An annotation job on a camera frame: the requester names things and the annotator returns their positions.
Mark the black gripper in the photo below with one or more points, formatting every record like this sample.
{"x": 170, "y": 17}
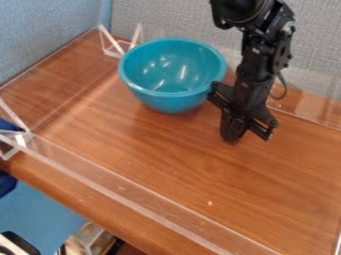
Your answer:
{"x": 244, "y": 110}

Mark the blue plastic bowl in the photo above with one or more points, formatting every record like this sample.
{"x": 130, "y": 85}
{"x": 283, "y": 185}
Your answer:
{"x": 169, "y": 73}

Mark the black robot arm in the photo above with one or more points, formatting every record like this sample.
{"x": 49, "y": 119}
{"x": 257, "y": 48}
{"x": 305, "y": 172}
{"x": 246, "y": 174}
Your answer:
{"x": 267, "y": 24}

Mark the clear acrylic front barrier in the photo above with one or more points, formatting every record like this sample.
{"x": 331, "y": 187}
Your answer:
{"x": 181, "y": 220}

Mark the black and white object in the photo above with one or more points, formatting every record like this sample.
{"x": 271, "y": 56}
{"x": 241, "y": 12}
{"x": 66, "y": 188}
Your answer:
{"x": 14, "y": 245}

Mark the clear acrylic corner bracket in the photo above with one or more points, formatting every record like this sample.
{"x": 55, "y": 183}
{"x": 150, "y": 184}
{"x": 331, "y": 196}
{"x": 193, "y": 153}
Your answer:
{"x": 117, "y": 47}

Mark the grey metal frame below table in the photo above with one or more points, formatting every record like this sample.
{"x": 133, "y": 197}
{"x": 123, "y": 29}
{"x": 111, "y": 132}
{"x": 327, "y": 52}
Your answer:
{"x": 90, "y": 240}

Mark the clear acrylic left bracket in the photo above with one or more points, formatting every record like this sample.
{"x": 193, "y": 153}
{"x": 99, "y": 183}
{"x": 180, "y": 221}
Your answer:
{"x": 15, "y": 134}

